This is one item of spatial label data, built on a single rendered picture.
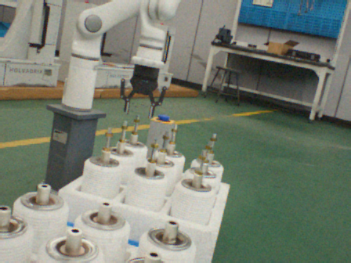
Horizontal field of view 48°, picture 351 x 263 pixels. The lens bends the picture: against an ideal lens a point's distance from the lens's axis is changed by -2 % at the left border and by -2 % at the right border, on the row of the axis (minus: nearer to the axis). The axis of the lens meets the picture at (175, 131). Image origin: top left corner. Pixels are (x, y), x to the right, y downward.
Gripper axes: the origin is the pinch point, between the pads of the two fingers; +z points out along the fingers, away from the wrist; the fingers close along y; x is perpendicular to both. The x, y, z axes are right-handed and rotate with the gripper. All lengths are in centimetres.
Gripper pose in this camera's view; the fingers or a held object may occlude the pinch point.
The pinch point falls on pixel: (139, 112)
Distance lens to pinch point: 121.6
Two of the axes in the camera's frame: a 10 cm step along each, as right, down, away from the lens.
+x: 0.5, 2.1, -9.8
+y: -9.8, -1.8, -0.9
